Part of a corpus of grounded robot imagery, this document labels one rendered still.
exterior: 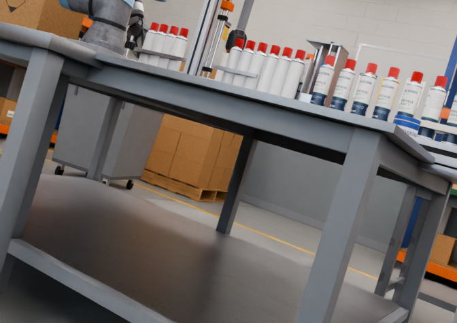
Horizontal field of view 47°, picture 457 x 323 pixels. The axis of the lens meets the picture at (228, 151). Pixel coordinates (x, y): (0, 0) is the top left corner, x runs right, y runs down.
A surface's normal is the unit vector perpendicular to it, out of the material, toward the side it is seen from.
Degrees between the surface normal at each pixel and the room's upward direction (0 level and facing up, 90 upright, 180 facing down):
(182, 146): 90
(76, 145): 94
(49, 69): 90
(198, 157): 90
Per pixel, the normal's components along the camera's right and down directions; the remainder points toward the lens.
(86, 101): -0.20, 0.03
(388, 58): -0.47, -0.13
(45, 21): 0.89, 0.28
